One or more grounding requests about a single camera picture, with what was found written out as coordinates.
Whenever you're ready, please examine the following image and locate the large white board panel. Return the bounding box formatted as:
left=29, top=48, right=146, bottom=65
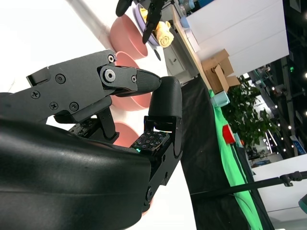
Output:
left=186, top=0, right=290, bottom=79

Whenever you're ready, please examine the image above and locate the yellow rolled cloth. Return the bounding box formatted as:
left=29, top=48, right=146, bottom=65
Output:
left=140, top=8, right=175, bottom=48

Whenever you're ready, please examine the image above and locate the bright green cloth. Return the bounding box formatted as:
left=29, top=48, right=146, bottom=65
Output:
left=208, top=89, right=264, bottom=230

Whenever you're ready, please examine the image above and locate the red cube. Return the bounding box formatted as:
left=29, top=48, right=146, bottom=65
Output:
left=222, top=124, right=235, bottom=145

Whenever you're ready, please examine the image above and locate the black backdrop cloth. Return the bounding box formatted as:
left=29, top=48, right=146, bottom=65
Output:
left=179, top=74, right=275, bottom=230

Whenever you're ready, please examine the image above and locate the light wooden table top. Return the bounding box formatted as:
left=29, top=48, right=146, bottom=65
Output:
left=171, top=4, right=216, bottom=95

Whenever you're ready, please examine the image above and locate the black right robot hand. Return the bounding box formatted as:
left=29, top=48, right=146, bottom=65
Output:
left=0, top=49, right=184, bottom=230

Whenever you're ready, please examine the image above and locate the green leafy plant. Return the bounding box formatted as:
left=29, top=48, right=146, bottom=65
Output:
left=222, top=75, right=281, bottom=150

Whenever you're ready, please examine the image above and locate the brown cardboard box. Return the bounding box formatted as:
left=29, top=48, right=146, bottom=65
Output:
left=201, top=48, right=241, bottom=94

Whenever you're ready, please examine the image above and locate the black metal rod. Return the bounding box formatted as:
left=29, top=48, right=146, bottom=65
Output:
left=190, top=171, right=304, bottom=200

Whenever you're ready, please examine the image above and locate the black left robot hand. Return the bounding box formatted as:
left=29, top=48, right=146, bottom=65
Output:
left=115, top=0, right=168, bottom=45

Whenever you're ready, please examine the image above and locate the low white partition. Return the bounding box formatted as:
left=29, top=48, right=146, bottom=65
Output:
left=250, top=155, right=307, bottom=230

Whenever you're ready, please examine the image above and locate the light blue cup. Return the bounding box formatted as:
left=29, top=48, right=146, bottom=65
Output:
left=179, top=16, right=190, bottom=29

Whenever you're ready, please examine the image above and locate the white drawer cabinet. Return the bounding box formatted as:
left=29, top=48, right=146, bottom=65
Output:
left=163, top=35, right=195, bottom=83

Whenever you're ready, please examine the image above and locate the purple plate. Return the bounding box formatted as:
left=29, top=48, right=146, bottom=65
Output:
left=131, top=4, right=162, bottom=46

